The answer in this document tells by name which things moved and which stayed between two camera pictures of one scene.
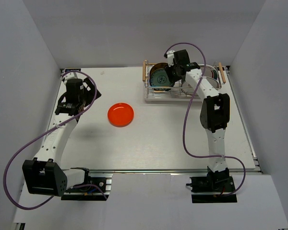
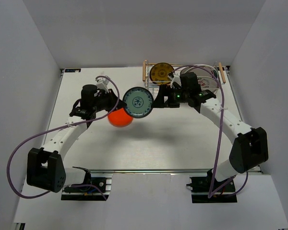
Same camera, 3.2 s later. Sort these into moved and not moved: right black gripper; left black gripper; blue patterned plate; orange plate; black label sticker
Moved: left black gripper; blue patterned plate; right black gripper
Not moved: black label sticker; orange plate
